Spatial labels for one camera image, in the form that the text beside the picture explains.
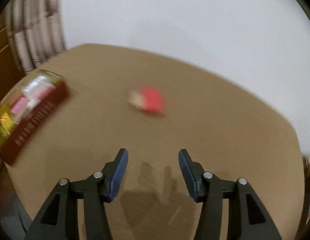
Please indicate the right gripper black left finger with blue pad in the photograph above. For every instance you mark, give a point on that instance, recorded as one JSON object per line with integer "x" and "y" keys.
{"x": 58, "y": 216}

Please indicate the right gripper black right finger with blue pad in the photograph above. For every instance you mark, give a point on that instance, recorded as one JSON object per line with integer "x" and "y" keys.
{"x": 247, "y": 217}

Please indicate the red rectangular box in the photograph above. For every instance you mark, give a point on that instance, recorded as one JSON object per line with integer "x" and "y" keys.
{"x": 152, "y": 100}

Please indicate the pink rectangular box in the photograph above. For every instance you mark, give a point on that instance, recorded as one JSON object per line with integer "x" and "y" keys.
{"x": 20, "y": 105}

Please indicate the white zigzag patterned box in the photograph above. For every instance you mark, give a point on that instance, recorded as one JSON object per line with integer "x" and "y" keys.
{"x": 30, "y": 87}

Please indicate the brown wooden block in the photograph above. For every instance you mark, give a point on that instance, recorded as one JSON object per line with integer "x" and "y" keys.
{"x": 136, "y": 99}

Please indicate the gold tray box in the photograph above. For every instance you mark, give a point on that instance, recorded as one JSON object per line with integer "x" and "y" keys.
{"x": 15, "y": 131}

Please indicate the brown wooden door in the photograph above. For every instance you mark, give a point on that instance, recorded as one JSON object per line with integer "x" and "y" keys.
{"x": 10, "y": 72}

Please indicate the patterned curtain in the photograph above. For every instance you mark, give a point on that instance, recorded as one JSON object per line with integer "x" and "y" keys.
{"x": 35, "y": 31}

